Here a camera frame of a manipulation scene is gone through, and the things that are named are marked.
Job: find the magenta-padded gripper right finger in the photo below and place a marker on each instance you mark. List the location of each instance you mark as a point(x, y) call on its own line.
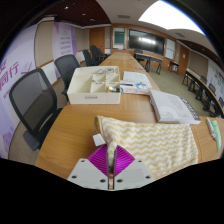
point(135, 173)

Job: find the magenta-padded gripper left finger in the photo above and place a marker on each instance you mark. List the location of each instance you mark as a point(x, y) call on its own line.
point(88, 173)

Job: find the cream zigzag patterned towel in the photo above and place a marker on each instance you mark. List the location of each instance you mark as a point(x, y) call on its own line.
point(156, 143)

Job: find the large white book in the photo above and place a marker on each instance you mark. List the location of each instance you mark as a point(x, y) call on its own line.
point(170, 106)

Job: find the white compartment box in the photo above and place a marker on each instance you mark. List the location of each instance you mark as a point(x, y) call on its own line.
point(93, 96)

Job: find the blue and white packet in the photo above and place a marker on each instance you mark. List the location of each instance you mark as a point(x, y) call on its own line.
point(133, 89)

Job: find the white box of markers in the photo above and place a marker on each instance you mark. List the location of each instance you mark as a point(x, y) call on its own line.
point(210, 128)

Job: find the green booklet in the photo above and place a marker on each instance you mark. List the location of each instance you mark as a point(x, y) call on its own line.
point(217, 133)

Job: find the black mesh office chair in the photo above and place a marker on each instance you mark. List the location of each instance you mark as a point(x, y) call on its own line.
point(66, 68)
point(31, 100)

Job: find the white printed paper sheet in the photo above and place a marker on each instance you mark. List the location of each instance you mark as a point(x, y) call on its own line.
point(136, 77)

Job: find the long row of wooden desks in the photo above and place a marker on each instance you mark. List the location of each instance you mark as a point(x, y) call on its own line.
point(200, 85)

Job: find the row of black office chairs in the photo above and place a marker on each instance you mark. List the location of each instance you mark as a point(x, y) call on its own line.
point(213, 89)

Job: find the wooden desk with dark legs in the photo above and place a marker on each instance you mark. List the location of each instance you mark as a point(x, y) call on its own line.
point(150, 57)

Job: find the small dark side table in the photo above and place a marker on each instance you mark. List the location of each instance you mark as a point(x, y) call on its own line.
point(174, 62)

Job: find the group of black office chairs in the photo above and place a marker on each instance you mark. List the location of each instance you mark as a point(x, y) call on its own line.
point(95, 55)

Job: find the black swivel chair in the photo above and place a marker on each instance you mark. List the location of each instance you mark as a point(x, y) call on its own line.
point(138, 51)

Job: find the wooden door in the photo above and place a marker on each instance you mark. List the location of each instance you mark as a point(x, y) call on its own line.
point(184, 60)
point(96, 38)

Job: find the bright ceiling light panel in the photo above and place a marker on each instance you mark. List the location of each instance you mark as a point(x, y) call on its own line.
point(166, 16)

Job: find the large white purple wall banner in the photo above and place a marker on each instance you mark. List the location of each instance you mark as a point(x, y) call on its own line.
point(15, 80)

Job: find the colourful wall posters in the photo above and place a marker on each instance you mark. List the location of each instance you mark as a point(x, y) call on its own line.
point(218, 80)

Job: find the white wall board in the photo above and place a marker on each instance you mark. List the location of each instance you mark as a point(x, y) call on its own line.
point(170, 49)

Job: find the large black wall screen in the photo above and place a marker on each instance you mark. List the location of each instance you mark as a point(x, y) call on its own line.
point(146, 41)

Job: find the purple and white wall banner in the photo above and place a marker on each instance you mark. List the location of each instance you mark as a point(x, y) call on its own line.
point(65, 41)

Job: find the green framed wall board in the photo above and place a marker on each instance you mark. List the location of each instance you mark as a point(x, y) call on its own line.
point(119, 37)

